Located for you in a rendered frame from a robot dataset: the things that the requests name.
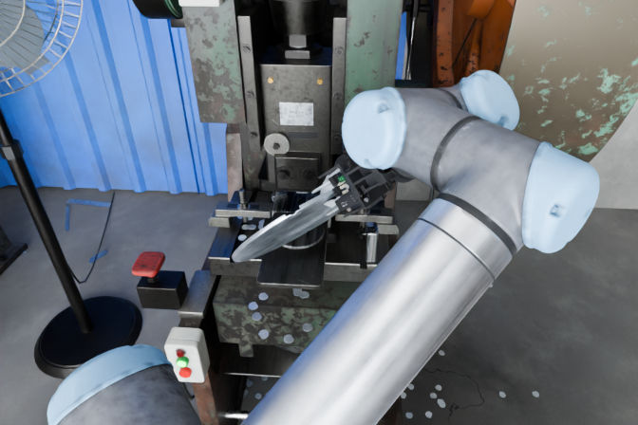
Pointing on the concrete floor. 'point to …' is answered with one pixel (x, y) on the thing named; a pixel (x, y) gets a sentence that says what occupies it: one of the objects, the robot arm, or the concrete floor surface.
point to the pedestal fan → (106, 316)
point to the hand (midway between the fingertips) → (330, 195)
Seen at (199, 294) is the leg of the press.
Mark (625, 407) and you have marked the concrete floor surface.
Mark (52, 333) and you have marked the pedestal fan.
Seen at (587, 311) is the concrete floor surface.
